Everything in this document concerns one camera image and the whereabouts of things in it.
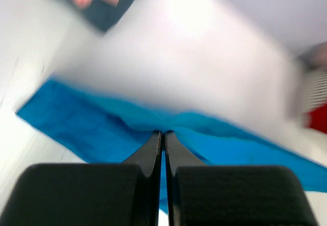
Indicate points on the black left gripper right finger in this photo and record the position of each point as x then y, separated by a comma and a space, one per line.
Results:
199, 194

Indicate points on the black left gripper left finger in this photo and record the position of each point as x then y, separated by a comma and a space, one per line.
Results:
89, 194

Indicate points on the red t shirt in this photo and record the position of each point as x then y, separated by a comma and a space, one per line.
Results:
318, 119

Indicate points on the white perforated laundry basket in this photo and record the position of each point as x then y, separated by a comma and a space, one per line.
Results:
314, 90

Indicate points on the grey blue folded t shirt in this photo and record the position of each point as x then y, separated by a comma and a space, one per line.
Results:
101, 14

